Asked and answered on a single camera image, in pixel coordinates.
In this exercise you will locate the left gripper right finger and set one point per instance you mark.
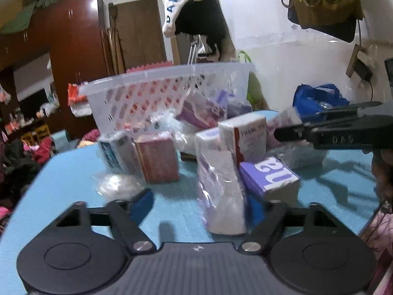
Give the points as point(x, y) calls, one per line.
point(265, 220)

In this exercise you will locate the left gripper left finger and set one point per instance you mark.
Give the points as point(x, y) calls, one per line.
point(126, 216)

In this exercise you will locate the white red thank you box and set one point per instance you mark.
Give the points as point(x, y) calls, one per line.
point(245, 136)

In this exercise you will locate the purple white lettered box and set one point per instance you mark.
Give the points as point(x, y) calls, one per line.
point(271, 179)

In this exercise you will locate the blue shopping bag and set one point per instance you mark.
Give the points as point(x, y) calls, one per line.
point(310, 100)

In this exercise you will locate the blue white box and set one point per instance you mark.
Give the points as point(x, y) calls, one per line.
point(119, 153)

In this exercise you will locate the red brown box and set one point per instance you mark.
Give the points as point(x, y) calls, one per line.
point(158, 157)

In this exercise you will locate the green white tote bag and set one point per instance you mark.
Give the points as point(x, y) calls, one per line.
point(254, 93)

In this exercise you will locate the purple box in basket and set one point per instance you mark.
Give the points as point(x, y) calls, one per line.
point(204, 112)

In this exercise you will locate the pile of dark clothes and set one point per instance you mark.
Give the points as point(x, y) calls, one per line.
point(18, 170)

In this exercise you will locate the hanging brown bag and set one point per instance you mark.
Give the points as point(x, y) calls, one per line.
point(336, 18)

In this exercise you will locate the orange white hanging bag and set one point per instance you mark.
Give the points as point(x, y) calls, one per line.
point(78, 104)

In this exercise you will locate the clear plastic laundry basket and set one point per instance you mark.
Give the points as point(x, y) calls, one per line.
point(134, 101)

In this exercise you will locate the pink foam mat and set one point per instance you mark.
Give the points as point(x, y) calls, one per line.
point(150, 66)

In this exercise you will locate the brown wooden board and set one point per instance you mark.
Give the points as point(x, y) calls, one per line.
point(138, 24)

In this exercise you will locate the dark red wooden wardrobe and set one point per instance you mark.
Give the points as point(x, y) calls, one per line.
point(71, 32)

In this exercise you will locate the white black hanging jacket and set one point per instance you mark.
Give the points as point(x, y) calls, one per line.
point(200, 17)

